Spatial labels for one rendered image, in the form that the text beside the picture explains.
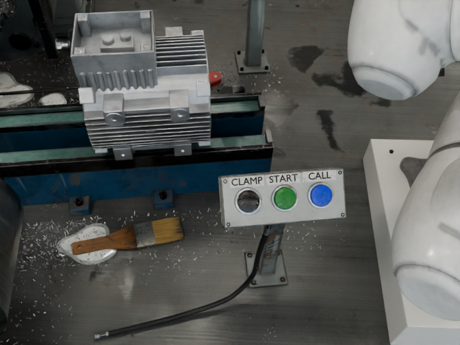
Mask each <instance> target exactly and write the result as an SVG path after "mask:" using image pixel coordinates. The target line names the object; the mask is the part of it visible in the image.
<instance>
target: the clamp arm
mask: <svg viewBox="0 0 460 345"><path fill-rule="evenodd" d="M28 2H29V6H30V8H31V12H32V14H33V20H32V23H33V25H34V27H37V28H38V31H39V34H40V37H41V39H42V43H43V45H44V49H45V51H46V53H47V57H48V59H49V60H56V59H59V56H60V52H63V51H58V50H62V48H61V47H57V45H59V44H60V43H61V42H60V41H57V40H58V39H57V38H56V35H55V31H54V28H53V25H52V22H51V18H50V16H49V12H48V9H47V6H46V3H45V0H28Z"/></svg>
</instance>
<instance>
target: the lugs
mask: <svg viewBox="0 0 460 345"><path fill-rule="evenodd" d="M200 34H203V38H204V31H203V30H196V31H191V32H190V35H200ZM78 93H79V103H80V104H92V103H96V97H95V91H94V88H93V87H86V88H78ZM196 96H197V97H210V96H211V89H210V80H202V81H196ZM210 145H211V134H210V141H209V142H199V146H210ZM109 151H110V149H95V153H108V152H109Z"/></svg>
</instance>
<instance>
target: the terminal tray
mask: <svg viewBox="0 0 460 345"><path fill-rule="evenodd" d="M144 13H147V14H148V16H143V15H142V14H144ZM80 16H85V19H80V18H79V17H80ZM144 45H148V46H149V47H148V49H144V48H143V46H144ZM155 45H156V43H155V23H154V17H153V11H152V10H137V11H122V12H93V13H78V14H75V20H74V27H73V38H72V45H71V61H72V63H73V68H74V70H75V74H76V77H77V79H78V82H79V86H80V88H86V87H93V88H94V91H95V92H96V91H97V90H98V89H101V91H103V92H105V90H106V88H109V89H110V91H113V90H114V88H117V89H118V90H122V88H124V87H125V88H126V90H129V89H130V87H133V88H134V89H135V90H137V89H138V86H142V89H146V87H147V86H150V88H152V89H153V88H154V87H155V86H157V85H158V81H157V62H156V46H155ZM78 48H80V49H82V51H81V52H76V49H78Z"/></svg>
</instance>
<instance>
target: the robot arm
mask: <svg viewBox="0 0 460 345"><path fill-rule="evenodd" d="M347 51H348V63H349V65H350V67H351V68H352V71H353V75H354V77H355V79H356V81H357V83H358V84H359V85H360V86H361V87H362V88H363V89H364V90H366V91H368V92H369V93H371V94H374V95H376V96H378V97H381V98H384V99H389V100H394V101H399V100H405V99H408V98H411V97H415V96H417V95H419V94H420V93H421V92H423V91H424V90H425V89H427V88H428V87H429V86H430V85H431V84H432V83H433V82H434V81H435V80H436V79H437V77H444V76H445V67H446V66H447V65H449V64H451V63H452V62H456V61H460V0H355V1H354V4H353V10H352V14H351V18H350V25H349V30H348V48H347ZM400 169H401V171H402V172H403V173H404V175H405V176H406V178H407V181H408V183H409V187H410V190H409V192H408V194H407V196H406V199H405V201H404V203H403V205H402V207H401V210H400V212H399V215H398V217H397V220H396V223H395V225H394V230H393V234H392V244H391V262H392V271H393V274H394V276H395V277H396V279H397V282H398V285H399V288H400V290H401V291H402V293H403V294H404V295H405V296H406V297H407V299H408V300H409V301H411V302H412V303H413V304H414V305H415V306H416V307H418V308H420V309H421V310H423V311H425V312H426V313H428V314H431V315H433V316H436V317H438V318H442V319H444V320H452V321H460V91H459V93H458V94H457V95H456V97H455V99H454V100H453V102H452V104H451V105H450V107H449V109H448V111H447V113H446V115H445V117H444V119H443V121H442V123H441V126H440V128H439V131H438V132H437V135H436V136H435V139H434V142H433V145H432V147H431V150H430V153H429V156H428V158H427V159H420V158H416V157H404V158H403V159H402V160H401V163H400Z"/></svg>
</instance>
